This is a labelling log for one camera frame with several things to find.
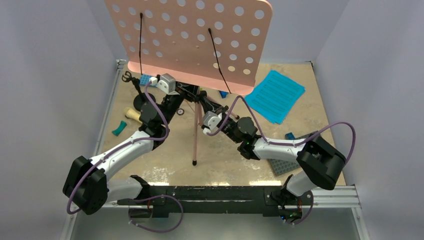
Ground blue and white brick stack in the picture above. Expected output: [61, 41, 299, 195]
[219, 91, 229, 99]

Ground teal curved block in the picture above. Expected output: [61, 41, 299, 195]
[111, 120, 128, 137]

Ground beige toy microphone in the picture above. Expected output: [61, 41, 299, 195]
[123, 107, 142, 124]

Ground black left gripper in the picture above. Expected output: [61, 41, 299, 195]
[160, 72, 204, 127]

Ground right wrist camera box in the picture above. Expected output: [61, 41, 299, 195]
[201, 111, 223, 135]

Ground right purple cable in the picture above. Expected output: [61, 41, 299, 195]
[206, 95, 357, 165]

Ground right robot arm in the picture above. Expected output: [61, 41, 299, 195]
[195, 91, 348, 204]

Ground pink music stand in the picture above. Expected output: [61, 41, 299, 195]
[103, 0, 274, 167]

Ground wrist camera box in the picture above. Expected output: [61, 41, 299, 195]
[201, 111, 223, 135]
[149, 73, 179, 95]

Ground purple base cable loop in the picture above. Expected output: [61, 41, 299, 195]
[128, 194, 184, 234]

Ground light blue brick baseplate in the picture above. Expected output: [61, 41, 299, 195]
[139, 74, 153, 86]

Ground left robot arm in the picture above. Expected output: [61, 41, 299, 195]
[62, 82, 199, 215]

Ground round marker sticker right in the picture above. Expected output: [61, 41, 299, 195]
[177, 108, 185, 116]

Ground aluminium frame rail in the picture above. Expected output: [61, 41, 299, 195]
[59, 59, 127, 240]

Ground blue bricks on grey plate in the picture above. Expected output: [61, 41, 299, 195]
[285, 132, 297, 140]

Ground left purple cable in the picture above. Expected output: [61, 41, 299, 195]
[66, 81, 170, 215]

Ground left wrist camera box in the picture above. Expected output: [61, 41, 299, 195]
[149, 73, 179, 95]

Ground grey brick baseplate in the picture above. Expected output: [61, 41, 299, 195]
[268, 131, 317, 177]

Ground blue sheet music page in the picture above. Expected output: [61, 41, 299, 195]
[245, 70, 306, 124]

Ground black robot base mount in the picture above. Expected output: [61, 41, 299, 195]
[117, 185, 313, 221]

